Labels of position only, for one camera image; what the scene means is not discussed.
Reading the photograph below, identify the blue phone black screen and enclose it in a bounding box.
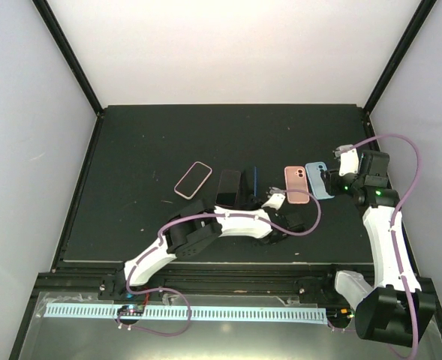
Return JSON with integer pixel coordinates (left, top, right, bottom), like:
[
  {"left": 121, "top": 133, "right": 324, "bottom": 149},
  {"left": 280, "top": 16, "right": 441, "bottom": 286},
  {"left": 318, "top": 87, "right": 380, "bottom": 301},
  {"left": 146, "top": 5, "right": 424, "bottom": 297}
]
[{"left": 240, "top": 166, "right": 257, "bottom": 203}]

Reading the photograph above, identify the light blue phone case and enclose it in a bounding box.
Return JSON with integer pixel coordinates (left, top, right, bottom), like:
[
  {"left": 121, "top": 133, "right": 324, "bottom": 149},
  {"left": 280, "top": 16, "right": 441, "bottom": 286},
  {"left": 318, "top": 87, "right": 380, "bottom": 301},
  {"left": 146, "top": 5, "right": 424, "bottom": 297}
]
[{"left": 305, "top": 161, "right": 333, "bottom": 200}]

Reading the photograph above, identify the black phone pink edge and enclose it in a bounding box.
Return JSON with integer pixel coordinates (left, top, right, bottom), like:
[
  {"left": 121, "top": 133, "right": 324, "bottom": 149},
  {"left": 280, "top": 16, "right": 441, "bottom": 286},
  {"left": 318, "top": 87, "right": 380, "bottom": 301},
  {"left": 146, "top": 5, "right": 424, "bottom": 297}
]
[{"left": 215, "top": 169, "right": 241, "bottom": 208}]

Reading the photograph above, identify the pink cased phone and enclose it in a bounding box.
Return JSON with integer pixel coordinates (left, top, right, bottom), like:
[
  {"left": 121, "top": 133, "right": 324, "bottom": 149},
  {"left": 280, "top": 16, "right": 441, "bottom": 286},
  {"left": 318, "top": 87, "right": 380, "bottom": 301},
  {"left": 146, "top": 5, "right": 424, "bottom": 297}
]
[{"left": 284, "top": 166, "right": 310, "bottom": 205}]

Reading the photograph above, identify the pink phone case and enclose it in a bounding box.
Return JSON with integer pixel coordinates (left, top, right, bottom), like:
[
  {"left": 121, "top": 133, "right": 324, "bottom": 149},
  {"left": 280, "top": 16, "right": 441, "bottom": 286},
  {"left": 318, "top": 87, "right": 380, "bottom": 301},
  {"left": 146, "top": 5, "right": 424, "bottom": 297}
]
[{"left": 173, "top": 161, "right": 212, "bottom": 200}]

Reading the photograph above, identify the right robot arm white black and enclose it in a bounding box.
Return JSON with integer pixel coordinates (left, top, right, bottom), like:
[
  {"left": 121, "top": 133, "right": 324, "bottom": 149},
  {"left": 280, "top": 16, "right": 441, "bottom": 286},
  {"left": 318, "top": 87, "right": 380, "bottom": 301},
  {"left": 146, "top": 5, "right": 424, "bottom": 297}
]
[{"left": 321, "top": 145, "right": 436, "bottom": 348}]

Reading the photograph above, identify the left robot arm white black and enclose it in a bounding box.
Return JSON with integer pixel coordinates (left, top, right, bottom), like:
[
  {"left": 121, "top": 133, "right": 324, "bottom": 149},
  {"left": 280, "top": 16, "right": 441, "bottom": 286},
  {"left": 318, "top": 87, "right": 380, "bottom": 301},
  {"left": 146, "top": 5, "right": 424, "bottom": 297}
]
[{"left": 114, "top": 193, "right": 306, "bottom": 299}]

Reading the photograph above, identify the right small circuit board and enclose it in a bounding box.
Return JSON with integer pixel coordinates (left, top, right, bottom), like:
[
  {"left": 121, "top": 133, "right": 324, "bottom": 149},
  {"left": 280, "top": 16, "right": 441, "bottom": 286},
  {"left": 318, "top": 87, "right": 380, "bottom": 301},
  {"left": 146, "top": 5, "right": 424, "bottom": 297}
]
[{"left": 334, "top": 308, "right": 355, "bottom": 319}]

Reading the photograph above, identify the small circuit board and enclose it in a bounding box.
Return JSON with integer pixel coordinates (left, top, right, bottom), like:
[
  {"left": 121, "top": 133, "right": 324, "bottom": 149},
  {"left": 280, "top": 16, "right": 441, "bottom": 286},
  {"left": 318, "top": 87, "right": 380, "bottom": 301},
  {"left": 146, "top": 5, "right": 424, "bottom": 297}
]
[
  {"left": 334, "top": 308, "right": 355, "bottom": 319},
  {"left": 117, "top": 304, "right": 144, "bottom": 317}
]

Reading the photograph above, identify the left small circuit board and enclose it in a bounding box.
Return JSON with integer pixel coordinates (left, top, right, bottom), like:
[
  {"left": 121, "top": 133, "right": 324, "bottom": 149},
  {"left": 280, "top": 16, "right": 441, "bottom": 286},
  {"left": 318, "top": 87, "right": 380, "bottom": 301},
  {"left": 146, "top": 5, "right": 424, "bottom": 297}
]
[{"left": 117, "top": 304, "right": 144, "bottom": 317}]

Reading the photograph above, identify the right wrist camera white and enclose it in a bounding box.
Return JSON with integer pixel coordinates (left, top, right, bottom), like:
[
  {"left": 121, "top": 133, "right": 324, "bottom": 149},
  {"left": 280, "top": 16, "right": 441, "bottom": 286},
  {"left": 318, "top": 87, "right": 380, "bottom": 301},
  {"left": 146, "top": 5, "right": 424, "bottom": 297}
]
[{"left": 334, "top": 144, "right": 359, "bottom": 176}]

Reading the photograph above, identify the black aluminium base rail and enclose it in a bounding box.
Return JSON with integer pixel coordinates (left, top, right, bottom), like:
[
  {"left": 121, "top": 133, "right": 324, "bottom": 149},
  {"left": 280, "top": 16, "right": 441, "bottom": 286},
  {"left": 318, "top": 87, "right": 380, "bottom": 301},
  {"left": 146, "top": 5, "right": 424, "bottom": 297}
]
[{"left": 51, "top": 262, "right": 416, "bottom": 301}]

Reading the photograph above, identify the right rear black frame post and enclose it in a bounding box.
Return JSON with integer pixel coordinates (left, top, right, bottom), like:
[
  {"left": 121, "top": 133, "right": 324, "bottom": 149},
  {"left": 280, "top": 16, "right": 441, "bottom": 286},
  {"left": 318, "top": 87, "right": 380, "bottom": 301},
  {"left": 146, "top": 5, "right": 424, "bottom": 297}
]
[{"left": 363, "top": 0, "right": 437, "bottom": 115}]

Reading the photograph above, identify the black frame post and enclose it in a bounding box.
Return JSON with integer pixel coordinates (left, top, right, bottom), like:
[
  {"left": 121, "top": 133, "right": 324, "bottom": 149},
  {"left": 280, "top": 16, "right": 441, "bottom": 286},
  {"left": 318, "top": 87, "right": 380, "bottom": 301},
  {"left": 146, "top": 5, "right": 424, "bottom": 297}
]
[
  {"left": 32, "top": 0, "right": 103, "bottom": 116},
  {"left": 363, "top": 0, "right": 437, "bottom": 115}
]

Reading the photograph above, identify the white slotted cable duct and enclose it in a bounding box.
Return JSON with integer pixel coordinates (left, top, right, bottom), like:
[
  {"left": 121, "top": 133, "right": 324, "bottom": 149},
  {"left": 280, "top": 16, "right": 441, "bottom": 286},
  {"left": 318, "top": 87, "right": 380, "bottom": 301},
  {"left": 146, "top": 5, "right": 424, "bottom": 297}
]
[{"left": 44, "top": 303, "right": 328, "bottom": 325}]

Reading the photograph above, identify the left rear black frame post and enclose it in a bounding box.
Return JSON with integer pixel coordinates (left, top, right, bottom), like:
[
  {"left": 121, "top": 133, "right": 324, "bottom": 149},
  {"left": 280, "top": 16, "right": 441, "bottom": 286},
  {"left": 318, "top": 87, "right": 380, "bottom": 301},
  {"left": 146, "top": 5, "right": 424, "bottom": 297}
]
[{"left": 32, "top": 0, "right": 103, "bottom": 116}]

